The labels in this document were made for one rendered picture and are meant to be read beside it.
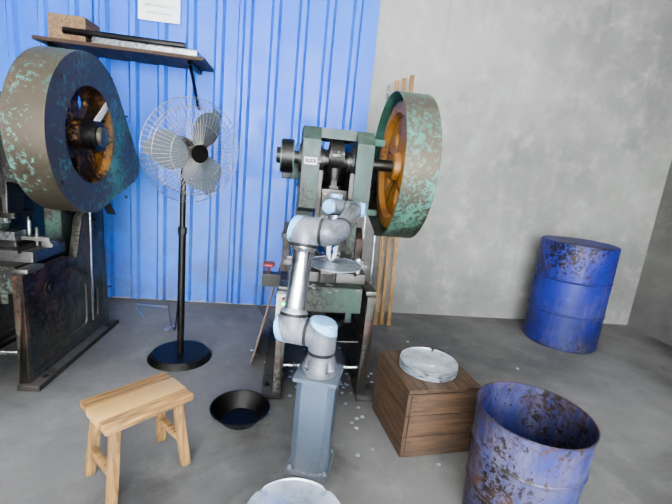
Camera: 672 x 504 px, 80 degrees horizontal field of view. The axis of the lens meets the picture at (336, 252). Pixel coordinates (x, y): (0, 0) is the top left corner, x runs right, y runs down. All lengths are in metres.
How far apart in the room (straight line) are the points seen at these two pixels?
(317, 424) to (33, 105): 1.82
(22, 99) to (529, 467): 2.46
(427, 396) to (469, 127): 2.52
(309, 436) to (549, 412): 1.00
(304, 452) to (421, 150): 1.47
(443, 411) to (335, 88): 2.56
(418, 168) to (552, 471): 1.33
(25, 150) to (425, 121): 1.83
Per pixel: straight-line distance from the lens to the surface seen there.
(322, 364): 1.69
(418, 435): 2.09
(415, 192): 2.05
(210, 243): 3.57
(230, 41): 3.60
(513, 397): 1.98
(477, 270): 4.03
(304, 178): 2.21
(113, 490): 1.90
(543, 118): 4.17
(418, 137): 2.06
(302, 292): 1.67
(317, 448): 1.87
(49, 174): 2.27
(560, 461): 1.66
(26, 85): 2.31
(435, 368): 2.09
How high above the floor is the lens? 1.30
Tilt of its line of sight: 12 degrees down
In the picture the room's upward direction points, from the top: 6 degrees clockwise
